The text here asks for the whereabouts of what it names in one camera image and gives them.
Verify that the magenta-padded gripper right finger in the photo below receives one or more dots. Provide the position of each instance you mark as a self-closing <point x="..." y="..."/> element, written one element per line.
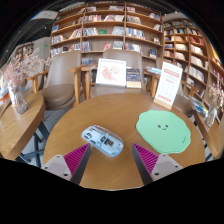
<point x="148" y="160"/>

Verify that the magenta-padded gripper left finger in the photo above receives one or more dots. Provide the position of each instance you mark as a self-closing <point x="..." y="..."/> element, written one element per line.
<point x="75" y="160"/>

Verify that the transparent computer mouse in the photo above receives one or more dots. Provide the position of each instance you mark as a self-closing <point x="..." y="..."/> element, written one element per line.
<point x="101" y="140"/>

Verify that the green smiley mouse pad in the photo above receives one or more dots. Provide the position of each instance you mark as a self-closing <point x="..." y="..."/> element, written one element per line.
<point x="163" y="133"/>

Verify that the round wooden side table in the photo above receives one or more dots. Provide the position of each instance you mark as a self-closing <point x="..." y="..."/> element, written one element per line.
<point x="16" y="133"/>
<point x="213" y="140"/>

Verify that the brown padded wooden armchair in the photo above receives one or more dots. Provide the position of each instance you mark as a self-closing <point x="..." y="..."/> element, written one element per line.
<point x="115" y="55"/>
<point x="185" y="105"/>
<point x="61" y="90"/>

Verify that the stack of wrapped books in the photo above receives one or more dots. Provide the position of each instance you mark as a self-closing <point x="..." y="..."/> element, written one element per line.
<point x="199" y="106"/>

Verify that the white sign stand wooden base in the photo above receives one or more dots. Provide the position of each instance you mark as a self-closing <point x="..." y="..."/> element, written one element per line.
<point x="168" y="83"/>

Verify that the dark cover book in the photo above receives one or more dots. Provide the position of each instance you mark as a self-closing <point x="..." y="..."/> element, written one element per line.
<point x="133" y="78"/>

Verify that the stack of blue books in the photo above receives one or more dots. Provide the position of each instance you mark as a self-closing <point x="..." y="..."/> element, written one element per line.
<point x="154" y="70"/>

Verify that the white framed floral picture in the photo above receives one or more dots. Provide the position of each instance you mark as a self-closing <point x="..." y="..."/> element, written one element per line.
<point x="111" y="72"/>

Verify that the colourful low display shelf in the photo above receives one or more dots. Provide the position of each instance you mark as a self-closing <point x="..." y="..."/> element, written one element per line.
<point x="3" y="90"/>

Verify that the small distant bookshelf unit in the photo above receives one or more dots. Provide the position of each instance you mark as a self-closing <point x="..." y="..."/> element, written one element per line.
<point x="25" y="50"/>

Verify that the wide wooden bookshelf unit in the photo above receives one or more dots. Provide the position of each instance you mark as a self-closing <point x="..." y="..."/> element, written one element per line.
<point x="100" y="31"/>

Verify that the white hanging ceiling panel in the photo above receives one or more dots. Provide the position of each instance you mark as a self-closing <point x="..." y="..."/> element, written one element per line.
<point x="45" y="15"/>

